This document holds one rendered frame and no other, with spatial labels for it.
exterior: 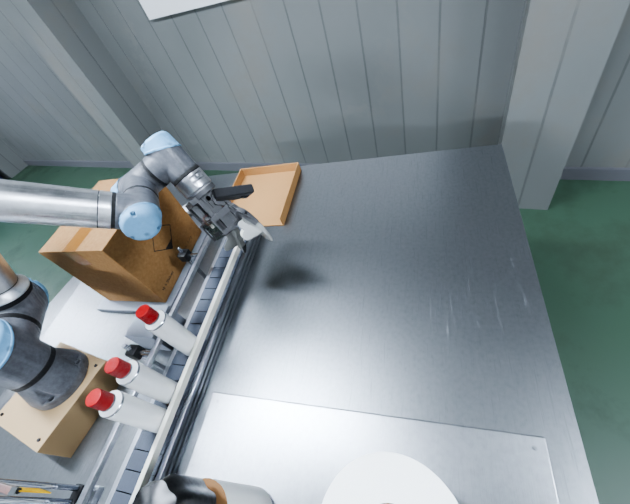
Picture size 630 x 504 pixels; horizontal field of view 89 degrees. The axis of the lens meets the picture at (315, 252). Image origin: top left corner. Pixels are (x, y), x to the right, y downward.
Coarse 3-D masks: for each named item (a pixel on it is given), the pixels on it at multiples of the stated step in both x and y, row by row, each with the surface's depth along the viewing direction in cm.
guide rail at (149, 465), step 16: (224, 272) 94; (224, 288) 93; (208, 320) 86; (192, 352) 80; (192, 368) 79; (176, 400) 74; (160, 432) 70; (160, 448) 69; (144, 464) 67; (144, 480) 65
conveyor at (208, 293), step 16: (224, 256) 104; (240, 256) 102; (208, 288) 97; (208, 304) 93; (192, 320) 91; (208, 336) 86; (176, 352) 86; (176, 368) 83; (176, 416) 75; (144, 432) 74; (144, 448) 72; (128, 464) 71; (160, 464) 69; (128, 480) 69; (128, 496) 67
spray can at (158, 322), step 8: (144, 304) 71; (136, 312) 70; (144, 312) 70; (152, 312) 71; (160, 312) 74; (144, 320) 70; (152, 320) 71; (160, 320) 72; (168, 320) 74; (152, 328) 72; (160, 328) 72; (168, 328) 74; (176, 328) 76; (184, 328) 80; (160, 336) 74; (168, 336) 75; (176, 336) 77; (184, 336) 79; (192, 336) 82; (176, 344) 78; (184, 344) 79; (192, 344) 82; (184, 352) 82
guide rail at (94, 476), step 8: (208, 232) 100; (208, 240) 98; (200, 256) 95; (192, 272) 91; (184, 288) 88; (184, 296) 88; (176, 304) 85; (176, 312) 85; (160, 344) 80; (152, 352) 78; (152, 360) 77; (136, 392) 73; (120, 424) 69; (112, 432) 68; (112, 440) 67; (104, 448) 66; (112, 448) 67; (104, 456) 65; (96, 464) 64; (104, 464) 65; (96, 472) 64; (88, 480) 63; (96, 480) 64; (88, 488) 62; (80, 496) 61; (88, 496) 62
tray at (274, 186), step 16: (240, 176) 134; (256, 176) 135; (272, 176) 132; (288, 176) 129; (256, 192) 128; (272, 192) 125; (288, 192) 117; (256, 208) 122; (272, 208) 119; (288, 208) 117; (272, 224) 114
